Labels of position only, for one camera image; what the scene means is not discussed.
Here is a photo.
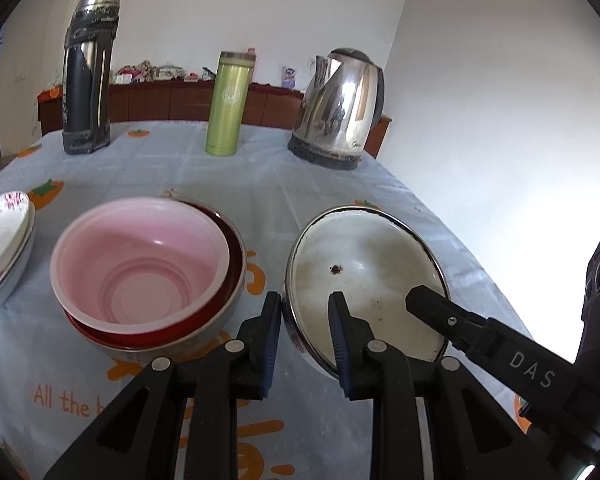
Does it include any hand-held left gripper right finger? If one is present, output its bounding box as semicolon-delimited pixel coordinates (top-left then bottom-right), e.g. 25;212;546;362
328;291;556;480

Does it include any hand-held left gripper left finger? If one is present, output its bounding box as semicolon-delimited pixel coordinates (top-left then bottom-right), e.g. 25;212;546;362
42;291;282;480

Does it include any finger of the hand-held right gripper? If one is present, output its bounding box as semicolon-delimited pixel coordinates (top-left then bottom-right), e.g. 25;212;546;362
405;285;487;357

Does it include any white enamel bowl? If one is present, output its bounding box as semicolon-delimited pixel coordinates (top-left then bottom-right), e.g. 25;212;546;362
281;205;452;381

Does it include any pink plastic bowl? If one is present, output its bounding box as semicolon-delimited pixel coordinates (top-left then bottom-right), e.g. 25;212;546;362
49;197;231;336

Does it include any red plastic bowl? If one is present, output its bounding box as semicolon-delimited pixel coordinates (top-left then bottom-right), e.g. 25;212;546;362
65;201;246;352

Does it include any light blue printed tablecloth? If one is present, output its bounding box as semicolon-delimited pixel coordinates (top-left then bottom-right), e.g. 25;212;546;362
0;120;537;480

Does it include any black kettle base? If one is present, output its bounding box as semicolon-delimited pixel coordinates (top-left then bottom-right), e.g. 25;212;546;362
287;132;365;171

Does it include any stainless steel electric kettle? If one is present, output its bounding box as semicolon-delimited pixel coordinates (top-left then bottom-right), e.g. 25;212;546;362
292;48;385;155

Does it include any green thermos bottle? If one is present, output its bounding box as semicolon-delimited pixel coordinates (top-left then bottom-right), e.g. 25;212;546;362
205;50;257;157

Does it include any plain bluish white plate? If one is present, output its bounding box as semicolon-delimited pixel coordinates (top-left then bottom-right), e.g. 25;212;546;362
0;220;36;307

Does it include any dark wooden sideboard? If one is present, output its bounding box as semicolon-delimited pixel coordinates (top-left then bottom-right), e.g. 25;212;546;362
36;82;392;158

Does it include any pile of household clutter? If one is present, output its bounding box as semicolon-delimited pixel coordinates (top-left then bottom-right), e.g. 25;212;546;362
112;61;217;85

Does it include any black steel thermos jug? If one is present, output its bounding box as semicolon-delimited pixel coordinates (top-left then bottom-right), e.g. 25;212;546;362
61;0;122;156

